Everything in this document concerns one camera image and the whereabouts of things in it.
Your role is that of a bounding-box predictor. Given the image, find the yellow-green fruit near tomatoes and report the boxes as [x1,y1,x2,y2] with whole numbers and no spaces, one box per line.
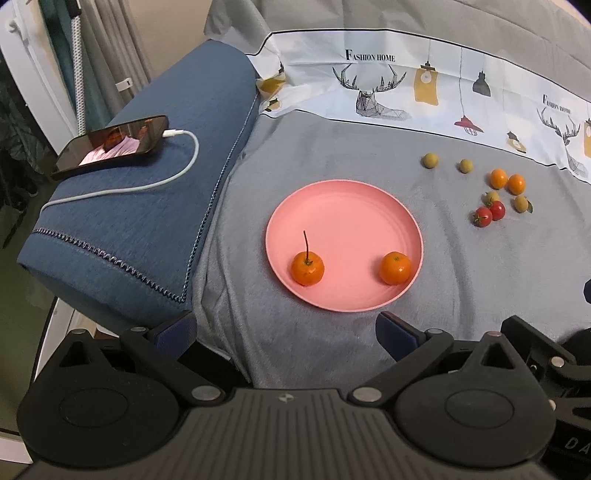
[483,191,500,207]

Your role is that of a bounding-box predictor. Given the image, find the small orange left of pair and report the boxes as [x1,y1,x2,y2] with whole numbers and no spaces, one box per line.
[488,168,508,190]

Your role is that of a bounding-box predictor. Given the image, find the black smartphone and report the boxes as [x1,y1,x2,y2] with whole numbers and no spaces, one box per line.
[51,115,169,181]

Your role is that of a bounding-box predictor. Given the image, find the small orange of pair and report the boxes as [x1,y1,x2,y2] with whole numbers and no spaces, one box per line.
[488,168,508,190]
[506,174,527,196]

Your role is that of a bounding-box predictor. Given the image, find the small orange right of pair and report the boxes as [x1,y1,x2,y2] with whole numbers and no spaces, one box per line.
[506,174,527,196]

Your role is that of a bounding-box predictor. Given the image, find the white charging cable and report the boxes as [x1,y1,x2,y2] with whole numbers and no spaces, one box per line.
[38,129,201,218]

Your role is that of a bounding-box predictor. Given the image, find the pink round plate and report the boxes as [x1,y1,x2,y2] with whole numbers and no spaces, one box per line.
[266,180,425,313]

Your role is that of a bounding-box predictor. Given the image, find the yellow-green fruit with leaf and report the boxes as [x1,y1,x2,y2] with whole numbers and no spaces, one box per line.
[513,195,534,213]

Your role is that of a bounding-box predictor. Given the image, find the orange with long stem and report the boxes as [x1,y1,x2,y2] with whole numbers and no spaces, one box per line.
[290,231,325,287]

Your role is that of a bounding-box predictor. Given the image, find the red cherry tomato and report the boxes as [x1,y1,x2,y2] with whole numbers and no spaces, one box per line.
[489,200,506,221]
[472,207,493,228]

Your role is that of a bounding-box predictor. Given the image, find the yellow-green fruit far left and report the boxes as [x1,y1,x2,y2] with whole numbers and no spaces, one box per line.
[422,152,439,169]

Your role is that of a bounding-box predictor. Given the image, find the small orange on plate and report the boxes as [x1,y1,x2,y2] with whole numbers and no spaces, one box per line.
[378,251,413,285]

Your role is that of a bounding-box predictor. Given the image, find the blue sofa armrest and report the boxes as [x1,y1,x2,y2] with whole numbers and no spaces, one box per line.
[18,40,259,333]

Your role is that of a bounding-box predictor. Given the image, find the grey printed sofa cover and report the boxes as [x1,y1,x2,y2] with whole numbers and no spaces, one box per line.
[191,0,591,391]

